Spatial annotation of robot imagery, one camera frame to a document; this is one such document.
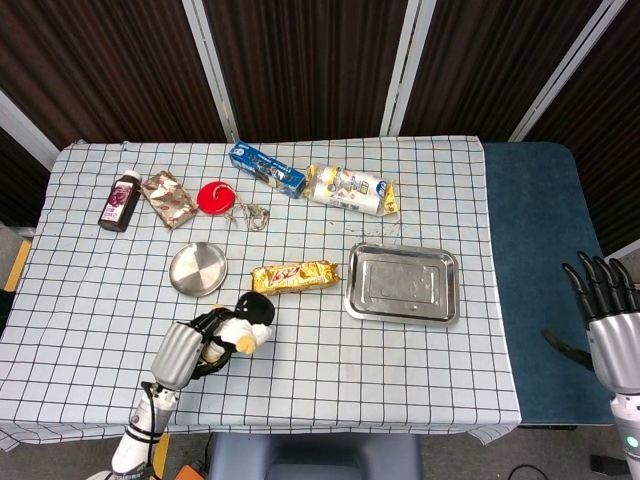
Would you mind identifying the gold foil snack package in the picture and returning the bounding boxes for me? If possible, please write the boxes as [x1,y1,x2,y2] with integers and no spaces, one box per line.
[250,259,341,295]

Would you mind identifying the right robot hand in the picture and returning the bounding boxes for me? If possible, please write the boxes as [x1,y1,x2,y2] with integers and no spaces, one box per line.
[542,251,640,397]

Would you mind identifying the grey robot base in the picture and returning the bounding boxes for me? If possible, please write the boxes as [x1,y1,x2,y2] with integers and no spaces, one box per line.
[207,432,424,480]

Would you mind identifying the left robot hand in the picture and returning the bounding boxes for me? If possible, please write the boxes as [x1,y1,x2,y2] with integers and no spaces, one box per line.
[150,307,236,391]

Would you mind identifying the bronze foil snack bag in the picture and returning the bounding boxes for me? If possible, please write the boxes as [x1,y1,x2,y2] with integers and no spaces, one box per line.
[140,170,199,231]

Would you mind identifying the rectangular steel tray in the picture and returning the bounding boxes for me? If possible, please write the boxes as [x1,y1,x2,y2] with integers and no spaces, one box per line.
[344,241,461,327]

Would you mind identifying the dark juice bottle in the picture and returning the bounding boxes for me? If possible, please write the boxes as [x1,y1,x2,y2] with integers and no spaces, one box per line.
[97,170,143,233]

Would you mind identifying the dark folding screen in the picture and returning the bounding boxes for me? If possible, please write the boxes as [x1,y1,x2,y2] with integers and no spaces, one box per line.
[0,0,640,256]

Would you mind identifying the white and yellow snack pack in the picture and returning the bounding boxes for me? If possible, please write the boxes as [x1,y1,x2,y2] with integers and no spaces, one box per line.
[304,163,401,217]

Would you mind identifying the blue cookie box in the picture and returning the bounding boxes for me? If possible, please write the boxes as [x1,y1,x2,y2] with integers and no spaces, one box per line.
[228,141,307,200]

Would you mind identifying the black plush toy white robe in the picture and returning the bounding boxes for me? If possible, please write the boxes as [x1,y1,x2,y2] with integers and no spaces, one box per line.
[202,292,276,364]

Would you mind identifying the checked tablecloth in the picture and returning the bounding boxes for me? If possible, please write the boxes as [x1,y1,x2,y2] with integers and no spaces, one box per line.
[0,137,521,451]

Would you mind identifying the round steel plate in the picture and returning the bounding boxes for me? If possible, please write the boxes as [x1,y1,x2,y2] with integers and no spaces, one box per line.
[168,241,229,298]

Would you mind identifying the red disc with rope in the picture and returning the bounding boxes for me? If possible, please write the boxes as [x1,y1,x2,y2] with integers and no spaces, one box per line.
[196,181,271,233]

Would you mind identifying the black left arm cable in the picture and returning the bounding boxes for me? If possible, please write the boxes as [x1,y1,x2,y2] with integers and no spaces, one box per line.
[141,381,158,451]

